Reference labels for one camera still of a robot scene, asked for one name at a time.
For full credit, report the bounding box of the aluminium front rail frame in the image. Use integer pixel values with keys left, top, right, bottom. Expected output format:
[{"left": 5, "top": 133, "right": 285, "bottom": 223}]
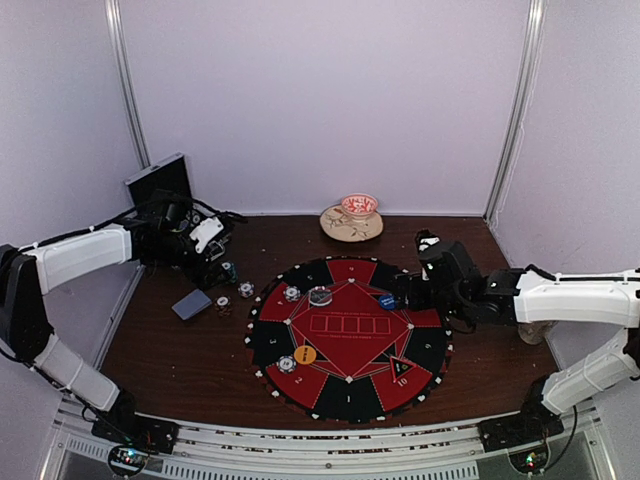
[{"left": 49, "top": 392, "right": 609, "bottom": 480}]

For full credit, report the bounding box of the red patterned white bowl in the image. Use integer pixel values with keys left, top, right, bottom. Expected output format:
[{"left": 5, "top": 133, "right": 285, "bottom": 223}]
[{"left": 341, "top": 193, "right": 378, "bottom": 221}]

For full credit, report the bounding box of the white printed ceramic mug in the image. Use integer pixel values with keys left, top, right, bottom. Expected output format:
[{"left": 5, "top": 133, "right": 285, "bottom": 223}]
[{"left": 518, "top": 321, "right": 556, "bottom": 346}]

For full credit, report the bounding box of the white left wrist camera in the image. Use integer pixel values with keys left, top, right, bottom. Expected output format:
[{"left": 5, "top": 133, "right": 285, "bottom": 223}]
[{"left": 189, "top": 217, "right": 224, "bottom": 254}]

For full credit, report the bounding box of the aluminium corner post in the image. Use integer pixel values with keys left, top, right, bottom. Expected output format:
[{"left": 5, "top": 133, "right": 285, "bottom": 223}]
[
  {"left": 104, "top": 0, "right": 151, "bottom": 169},
  {"left": 483, "top": 0, "right": 548, "bottom": 225}
]

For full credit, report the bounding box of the blue white chip seat two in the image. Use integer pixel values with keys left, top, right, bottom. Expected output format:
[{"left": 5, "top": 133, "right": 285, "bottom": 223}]
[{"left": 276, "top": 355, "right": 297, "bottom": 374}]

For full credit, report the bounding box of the aluminium poker chip case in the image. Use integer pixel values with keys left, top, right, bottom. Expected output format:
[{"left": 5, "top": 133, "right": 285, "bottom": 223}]
[{"left": 125, "top": 153, "right": 231, "bottom": 268}]

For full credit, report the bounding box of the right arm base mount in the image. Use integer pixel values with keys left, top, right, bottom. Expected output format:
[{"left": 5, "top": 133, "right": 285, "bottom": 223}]
[{"left": 478, "top": 376, "right": 564, "bottom": 452}]

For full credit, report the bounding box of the cream floral ceramic plate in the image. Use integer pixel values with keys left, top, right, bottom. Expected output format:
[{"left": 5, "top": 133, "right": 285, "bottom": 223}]
[{"left": 319, "top": 205, "right": 384, "bottom": 243}]

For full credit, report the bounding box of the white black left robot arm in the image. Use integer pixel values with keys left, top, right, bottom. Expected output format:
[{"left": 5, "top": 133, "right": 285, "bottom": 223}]
[{"left": 1, "top": 192, "right": 246, "bottom": 444}]

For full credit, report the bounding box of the blue white poker chip stack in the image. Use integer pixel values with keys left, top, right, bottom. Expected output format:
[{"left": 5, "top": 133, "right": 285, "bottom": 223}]
[{"left": 237, "top": 281, "right": 255, "bottom": 299}]

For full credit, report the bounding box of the green poker chip stack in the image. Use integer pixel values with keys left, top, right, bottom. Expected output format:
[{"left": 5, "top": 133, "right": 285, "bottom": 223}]
[{"left": 221, "top": 261, "right": 238, "bottom": 284}]

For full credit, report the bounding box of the blue small blind button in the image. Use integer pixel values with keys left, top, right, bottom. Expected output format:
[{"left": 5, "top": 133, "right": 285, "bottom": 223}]
[{"left": 379, "top": 294, "right": 396, "bottom": 310}]

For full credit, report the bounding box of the clear dealer button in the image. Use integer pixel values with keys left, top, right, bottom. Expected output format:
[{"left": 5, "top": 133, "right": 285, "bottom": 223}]
[{"left": 309, "top": 286, "right": 333, "bottom": 307}]

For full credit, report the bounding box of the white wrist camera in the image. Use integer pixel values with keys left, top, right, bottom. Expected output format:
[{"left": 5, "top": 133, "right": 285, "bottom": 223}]
[
  {"left": 189, "top": 217, "right": 224, "bottom": 254},
  {"left": 415, "top": 229, "right": 440, "bottom": 252}
]

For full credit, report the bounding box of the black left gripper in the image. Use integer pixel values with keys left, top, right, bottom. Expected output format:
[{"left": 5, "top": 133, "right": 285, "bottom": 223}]
[{"left": 149, "top": 228, "right": 232, "bottom": 291}]

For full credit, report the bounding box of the right aluminium corner post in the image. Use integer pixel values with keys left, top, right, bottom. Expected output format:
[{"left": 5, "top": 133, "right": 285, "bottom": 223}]
[{"left": 483, "top": 0, "right": 548, "bottom": 225}]

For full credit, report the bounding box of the blue white chip seat four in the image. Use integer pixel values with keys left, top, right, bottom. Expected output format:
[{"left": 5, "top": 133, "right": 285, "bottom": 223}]
[{"left": 283, "top": 285, "right": 301, "bottom": 303}]

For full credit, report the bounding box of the blue playing card deck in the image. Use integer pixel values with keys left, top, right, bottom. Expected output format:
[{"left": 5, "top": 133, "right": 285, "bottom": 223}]
[{"left": 171, "top": 289, "right": 212, "bottom": 321}]

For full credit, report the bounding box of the orange big blind button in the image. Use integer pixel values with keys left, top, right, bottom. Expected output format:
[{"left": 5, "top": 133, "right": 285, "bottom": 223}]
[{"left": 293, "top": 345, "right": 318, "bottom": 365}]

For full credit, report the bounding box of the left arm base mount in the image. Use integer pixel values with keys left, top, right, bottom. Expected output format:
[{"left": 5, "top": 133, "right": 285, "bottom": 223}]
[{"left": 81, "top": 390, "right": 179, "bottom": 454}]

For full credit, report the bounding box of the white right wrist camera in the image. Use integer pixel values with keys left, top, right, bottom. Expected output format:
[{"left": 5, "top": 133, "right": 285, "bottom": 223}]
[{"left": 415, "top": 229, "right": 440, "bottom": 252}]

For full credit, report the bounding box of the left aluminium corner post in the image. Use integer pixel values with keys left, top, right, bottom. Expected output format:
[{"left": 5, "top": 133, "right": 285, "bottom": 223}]
[{"left": 104, "top": 0, "right": 151, "bottom": 169}]

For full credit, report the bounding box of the round red black poker mat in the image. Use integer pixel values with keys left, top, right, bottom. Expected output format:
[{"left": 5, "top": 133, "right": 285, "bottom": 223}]
[{"left": 245, "top": 257, "right": 454, "bottom": 424}]

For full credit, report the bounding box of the black red poker chip stack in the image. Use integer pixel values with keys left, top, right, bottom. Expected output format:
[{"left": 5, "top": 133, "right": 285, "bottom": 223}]
[{"left": 214, "top": 296, "right": 233, "bottom": 317}]

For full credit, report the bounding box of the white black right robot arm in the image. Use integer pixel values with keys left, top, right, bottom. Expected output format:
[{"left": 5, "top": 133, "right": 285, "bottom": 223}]
[{"left": 391, "top": 233, "right": 639, "bottom": 442}]

